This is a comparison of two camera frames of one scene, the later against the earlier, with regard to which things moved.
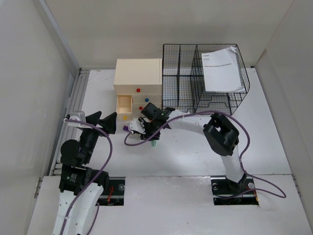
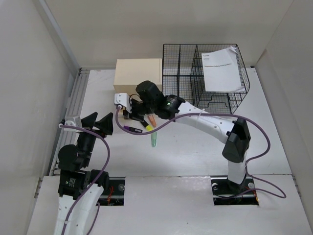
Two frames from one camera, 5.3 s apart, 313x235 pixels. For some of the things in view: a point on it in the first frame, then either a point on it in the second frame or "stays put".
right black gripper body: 150,128 → 140,109
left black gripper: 107,123 stays put
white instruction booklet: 221,71 stays put
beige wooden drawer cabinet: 137,82 stays put
